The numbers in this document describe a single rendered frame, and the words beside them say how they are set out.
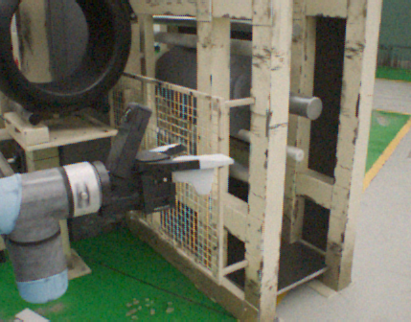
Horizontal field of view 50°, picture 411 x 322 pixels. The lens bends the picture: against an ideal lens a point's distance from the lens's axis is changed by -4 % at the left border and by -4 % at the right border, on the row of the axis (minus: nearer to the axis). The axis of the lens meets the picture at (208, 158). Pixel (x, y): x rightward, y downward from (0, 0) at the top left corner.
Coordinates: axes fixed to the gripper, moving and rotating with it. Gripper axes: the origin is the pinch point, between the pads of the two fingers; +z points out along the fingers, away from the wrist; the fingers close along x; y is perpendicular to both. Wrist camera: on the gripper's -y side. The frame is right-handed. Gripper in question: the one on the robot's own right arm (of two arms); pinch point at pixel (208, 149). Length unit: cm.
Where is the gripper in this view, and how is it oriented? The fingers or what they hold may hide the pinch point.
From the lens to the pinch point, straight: 77.0
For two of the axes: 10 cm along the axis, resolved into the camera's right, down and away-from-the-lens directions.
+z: 8.5, -1.7, 5.0
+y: 0.7, 9.7, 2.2
